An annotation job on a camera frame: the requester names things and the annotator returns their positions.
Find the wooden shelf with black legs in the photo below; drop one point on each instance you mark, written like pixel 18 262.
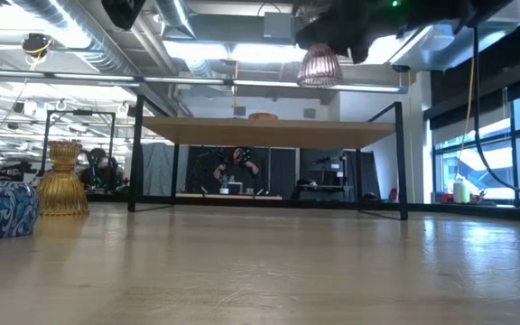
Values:
pixel 264 133

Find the white plastic bottle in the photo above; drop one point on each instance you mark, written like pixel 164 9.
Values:
pixel 461 192

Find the wooden background table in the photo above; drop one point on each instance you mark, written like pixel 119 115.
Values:
pixel 242 197

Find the black background rig frame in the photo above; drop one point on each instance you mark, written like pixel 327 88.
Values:
pixel 79 112

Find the black aluminium table frame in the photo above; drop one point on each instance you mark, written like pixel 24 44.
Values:
pixel 323 205

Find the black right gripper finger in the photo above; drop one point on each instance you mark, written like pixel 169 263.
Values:
pixel 312 35
pixel 364 47

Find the long LED strip light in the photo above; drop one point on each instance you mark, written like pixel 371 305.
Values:
pixel 183 80

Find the person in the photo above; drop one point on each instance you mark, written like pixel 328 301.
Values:
pixel 99 173
pixel 237 173

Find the pink ribbed glass candlestick holder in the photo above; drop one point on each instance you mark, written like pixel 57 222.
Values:
pixel 319 67

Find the grey curtain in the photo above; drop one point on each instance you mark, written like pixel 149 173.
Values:
pixel 160 169

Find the amber ribbed glass candlestick holder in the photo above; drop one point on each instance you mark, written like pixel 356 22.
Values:
pixel 63 189

